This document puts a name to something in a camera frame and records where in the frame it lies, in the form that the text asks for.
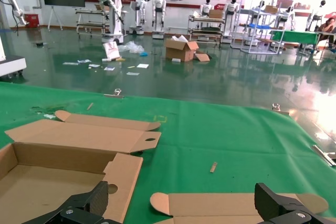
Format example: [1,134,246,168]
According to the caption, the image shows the cardboard box holding cables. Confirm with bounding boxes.
[150,191,329,224]

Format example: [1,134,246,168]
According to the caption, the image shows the metal binder clip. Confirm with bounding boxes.
[271,102,290,116]
[103,89,124,99]

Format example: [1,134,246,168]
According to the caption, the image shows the white machine base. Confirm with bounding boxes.
[0,35,27,79]

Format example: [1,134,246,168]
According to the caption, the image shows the metal rack with shelves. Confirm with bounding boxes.
[187,14,226,44]

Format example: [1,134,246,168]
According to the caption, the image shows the small cardboard box on rack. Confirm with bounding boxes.
[208,9,224,19]

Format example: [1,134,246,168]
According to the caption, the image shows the open cardboard box on floor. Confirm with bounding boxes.
[164,35,211,63]

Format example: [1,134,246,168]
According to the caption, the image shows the white metal rack cart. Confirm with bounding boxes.
[75,7,111,36]

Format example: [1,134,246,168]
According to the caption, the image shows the green tablecloth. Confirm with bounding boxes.
[0,81,336,224]

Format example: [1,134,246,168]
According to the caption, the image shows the red box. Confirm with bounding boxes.
[25,13,40,28]

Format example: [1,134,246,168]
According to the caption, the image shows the empty open cardboard box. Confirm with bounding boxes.
[0,110,162,223]

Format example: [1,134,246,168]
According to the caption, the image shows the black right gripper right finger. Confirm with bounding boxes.
[254,182,336,224]

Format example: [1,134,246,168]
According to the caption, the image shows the white monitor stand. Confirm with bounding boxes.
[48,5,64,31]

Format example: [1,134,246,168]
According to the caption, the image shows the white frame table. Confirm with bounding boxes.
[230,7,286,55]

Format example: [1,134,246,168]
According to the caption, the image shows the seated person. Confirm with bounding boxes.
[318,17,336,48]

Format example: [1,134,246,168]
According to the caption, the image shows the white paper bag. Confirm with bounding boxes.
[102,41,122,61]

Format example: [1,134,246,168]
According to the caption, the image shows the clear plastic bags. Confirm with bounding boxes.
[118,40,145,55]

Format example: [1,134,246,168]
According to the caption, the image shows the large white humanoid robot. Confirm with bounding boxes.
[90,0,125,46]

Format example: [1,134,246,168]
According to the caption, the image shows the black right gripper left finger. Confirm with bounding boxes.
[22,181,116,224]

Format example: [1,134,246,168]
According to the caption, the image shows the table with green cloth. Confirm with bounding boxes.
[271,30,320,53]

